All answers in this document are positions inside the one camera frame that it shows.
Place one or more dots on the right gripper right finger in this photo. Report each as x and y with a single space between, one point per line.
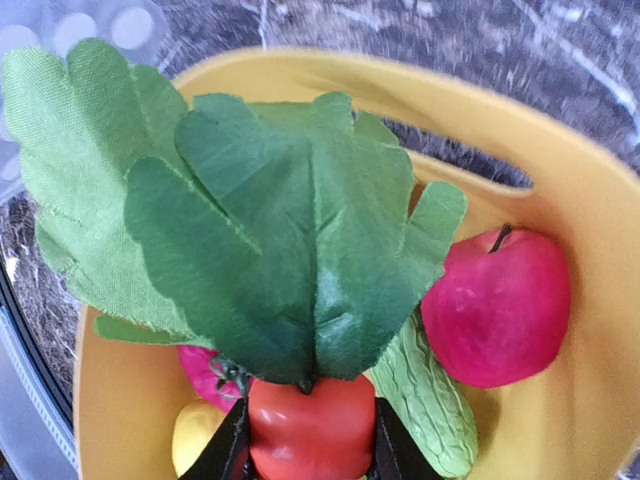
396 456

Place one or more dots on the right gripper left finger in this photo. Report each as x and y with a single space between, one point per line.
226 455

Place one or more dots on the yellow lemon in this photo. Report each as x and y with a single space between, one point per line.
194 427

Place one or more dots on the red tomato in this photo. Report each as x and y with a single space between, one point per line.
214 377

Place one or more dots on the red carrot with leaves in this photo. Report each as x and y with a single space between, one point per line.
281 235

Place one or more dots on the polka dot zip bag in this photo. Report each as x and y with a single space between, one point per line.
134 27

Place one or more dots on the green bitter cucumber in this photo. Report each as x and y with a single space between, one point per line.
427 400

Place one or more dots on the red apple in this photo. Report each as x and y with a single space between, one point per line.
501 311

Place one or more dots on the yellow plastic basket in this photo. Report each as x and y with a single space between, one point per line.
579 419

